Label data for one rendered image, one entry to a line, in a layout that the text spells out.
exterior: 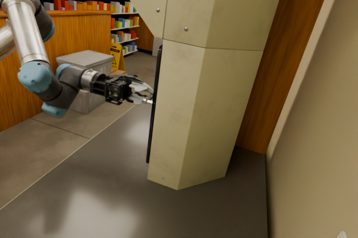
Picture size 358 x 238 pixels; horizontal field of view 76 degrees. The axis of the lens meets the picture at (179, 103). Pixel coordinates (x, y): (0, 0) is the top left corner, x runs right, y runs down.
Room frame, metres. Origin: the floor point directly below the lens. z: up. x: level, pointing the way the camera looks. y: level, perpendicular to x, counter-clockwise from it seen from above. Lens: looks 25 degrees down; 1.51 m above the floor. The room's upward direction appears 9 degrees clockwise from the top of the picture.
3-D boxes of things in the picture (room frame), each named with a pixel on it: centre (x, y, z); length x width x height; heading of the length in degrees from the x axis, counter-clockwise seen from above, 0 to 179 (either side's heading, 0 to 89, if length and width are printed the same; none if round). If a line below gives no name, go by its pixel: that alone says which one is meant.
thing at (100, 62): (2.76, 1.24, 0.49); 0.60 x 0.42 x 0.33; 166
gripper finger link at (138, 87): (0.69, 0.13, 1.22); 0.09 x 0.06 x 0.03; 76
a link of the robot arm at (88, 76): (0.74, 0.31, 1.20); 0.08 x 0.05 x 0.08; 166
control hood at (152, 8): (0.76, 0.08, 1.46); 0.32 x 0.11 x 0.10; 166
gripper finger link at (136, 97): (0.69, 0.13, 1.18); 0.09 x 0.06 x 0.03; 76
